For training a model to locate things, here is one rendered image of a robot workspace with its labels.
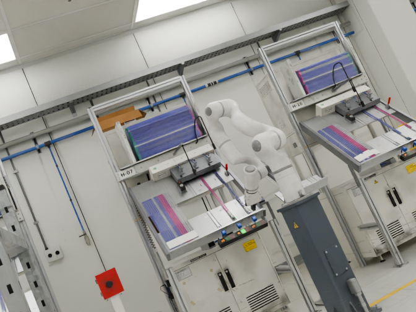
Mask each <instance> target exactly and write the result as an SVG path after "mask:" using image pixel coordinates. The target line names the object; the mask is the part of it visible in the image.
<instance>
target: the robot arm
mask: <svg viewBox="0 0 416 312"><path fill-rule="evenodd" d="M204 114H205V116H206V118H207V120H208V122H209V135H210V138H211V139H212V140H213V142H214V143H215V144H216V146H217V147H218V148H219V149H220V151H221V152H222V153H223V154H224V156H225V157H226V158H227V160H228V161H229V162H230V163H231V164H232V165H237V164H241V163H246V164H249V165H248V166H245V167H244V169H243V176H244V183H245V195H244V200H245V206H251V210H253V211H255V210H256V205H257V203H258V202H260V201H261V199H262V198H261V192H260V189H259V184H258V183H259V181H260V180H261V179H263V178H265V177H266V176H267V175H268V170H267V168H266V167H265V166H264V165H263V163H262V162H261V161H260V160H259V159H258V158H260V159H261V160H262V161H263V162H265V163H266V164H268V166H269V167H270V169H271V171H272V173H273V175H274V178H275V180H276V182H277V184H278V186H279V188H280V190H281V193H282V195H283V197H284V199H285V202H286V204H284V205H283V204H282V206H281V208H283V207H287V206H289V205H291V204H293V203H296V202H298V201H300V200H302V199H304V198H306V197H309V196H311V195H312V194H313V193H312V192H310V193H309V194H306V193H305V190H304V188H303V186H302V184H301V182H300V179H299V177H298V175H297V173H296V171H295V169H294V167H293V165H292V163H291V161H290V159H289V158H288V157H286V156H284V155H282V154H280V153H278V151H277V150H279V149H281V148H282V147H283V146H284V145H285V144H286V141H287V138H286V135H285V134H284V132H283V131H281V130H280V129H278V128H275V127H273V126H270V125H267V124H263V123H260V122H257V121H255V120H253V119H251V118H250V117H248V116H246V115H245V114H244V113H243V112H242V111H241V110H240V107H239V104H238V103H237V102H236V101H234V100H231V99H225V100H219V101H216V102H212V103H209V104H208V105H207V106H206V107H205V110H204ZM224 116H226V117H229V118H230V119H231V124H232V126H233V127H234V128H235V129H237V130H238V131H239V132H241V133H243V134H245V135H247V136H249V137H253V139H252V141H251V146H252V150H253V152H254V153H255V155H256V156H257V157H258V158H256V157H255V156H253V155H248V154H243V153H241V152H240V151H239V150H238V149H237V147H236V146H235V145H234V143H233V142H232V141H231V140H230V138H229V137H228V136H227V135H226V133H225V131H224V128H223V125H222V123H221V122H220V121H219V118H221V117H224Z"/></svg>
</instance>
